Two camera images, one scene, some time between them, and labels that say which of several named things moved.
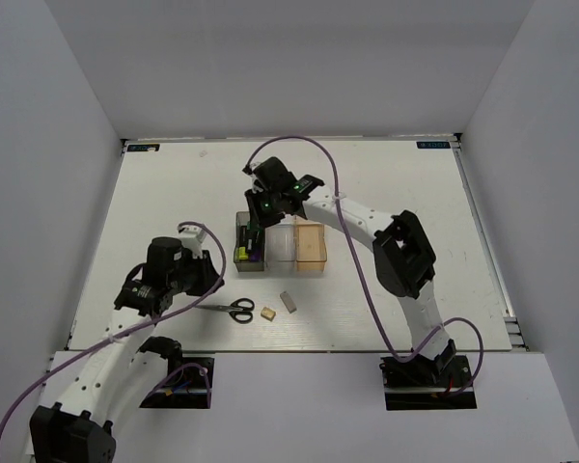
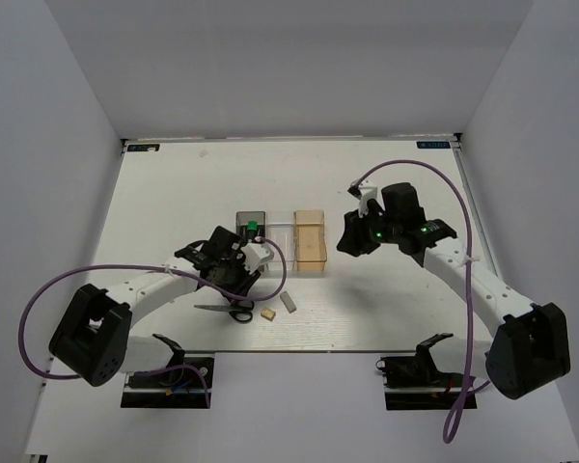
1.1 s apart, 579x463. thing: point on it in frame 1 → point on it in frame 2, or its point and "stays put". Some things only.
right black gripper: (258, 217) → (354, 240)
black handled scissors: (237, 308) stays put
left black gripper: (208, 273) → (246, 282)
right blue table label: (433, 145) stays put
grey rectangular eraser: (287, 300) stays put
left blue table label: (144, 148) stays put
